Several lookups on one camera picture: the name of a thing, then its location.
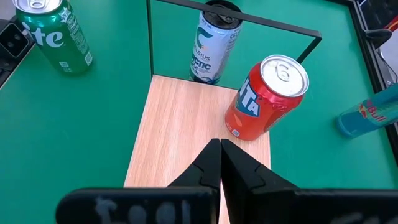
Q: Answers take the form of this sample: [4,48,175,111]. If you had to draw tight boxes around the green Sprite soda can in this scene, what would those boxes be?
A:
[12,0,94,75]

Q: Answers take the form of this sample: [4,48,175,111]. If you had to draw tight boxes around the blue Red Bull can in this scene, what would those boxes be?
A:
[335,83,398,139]

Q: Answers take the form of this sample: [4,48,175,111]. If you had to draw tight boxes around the black table camera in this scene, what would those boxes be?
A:
[0,15,35,88]

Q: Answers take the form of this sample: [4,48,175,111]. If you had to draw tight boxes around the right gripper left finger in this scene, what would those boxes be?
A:
[167,139,221,189]

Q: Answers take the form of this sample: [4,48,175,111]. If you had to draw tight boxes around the wooden shelf with black frame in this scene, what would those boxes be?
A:
[123,0,323,224]

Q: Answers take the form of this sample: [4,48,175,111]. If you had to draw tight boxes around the white Celsius can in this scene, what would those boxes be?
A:
[188,0,243,85]

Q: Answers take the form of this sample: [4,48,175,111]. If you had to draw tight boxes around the green table mat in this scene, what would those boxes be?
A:
[0,0,398,224]

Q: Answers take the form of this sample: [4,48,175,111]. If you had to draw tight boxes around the red Fanta soda can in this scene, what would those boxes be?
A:
[224,54,310,141]

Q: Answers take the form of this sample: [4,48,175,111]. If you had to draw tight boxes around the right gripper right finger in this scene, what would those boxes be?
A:
[221,139,299,224]

